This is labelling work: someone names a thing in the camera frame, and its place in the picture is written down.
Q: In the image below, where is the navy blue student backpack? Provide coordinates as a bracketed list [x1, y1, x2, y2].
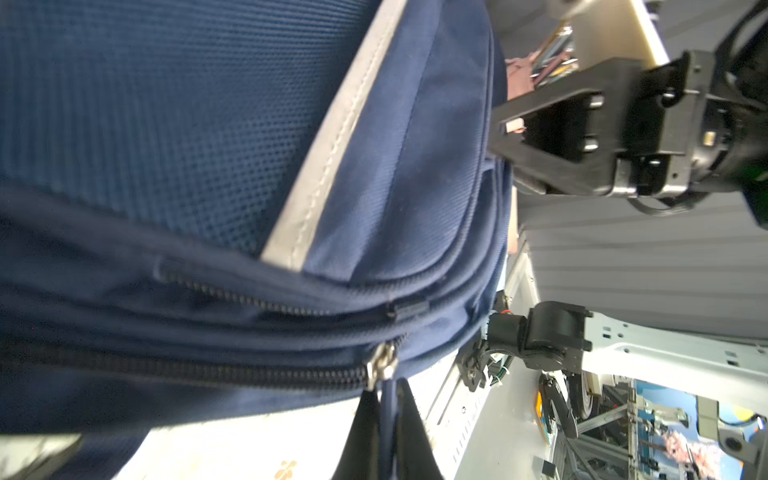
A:
[1, 1, 512, 479]

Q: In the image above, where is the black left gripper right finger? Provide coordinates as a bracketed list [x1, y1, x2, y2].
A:
[395, 378, 443, 480]

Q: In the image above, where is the bundle of coloured pencils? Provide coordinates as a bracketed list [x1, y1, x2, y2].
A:
[531, 21, 578, 88]

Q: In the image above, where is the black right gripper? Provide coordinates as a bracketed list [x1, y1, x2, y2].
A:
[489, 52, 756, 216]

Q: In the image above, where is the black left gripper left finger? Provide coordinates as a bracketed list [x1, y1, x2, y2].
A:
[331, 391, 380, 480]

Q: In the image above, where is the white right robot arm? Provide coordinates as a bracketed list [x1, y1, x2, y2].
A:
[475, 1, 767, 413]

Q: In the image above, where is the pink pencil cup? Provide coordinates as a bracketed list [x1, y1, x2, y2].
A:
[505, 51, 539, 100]

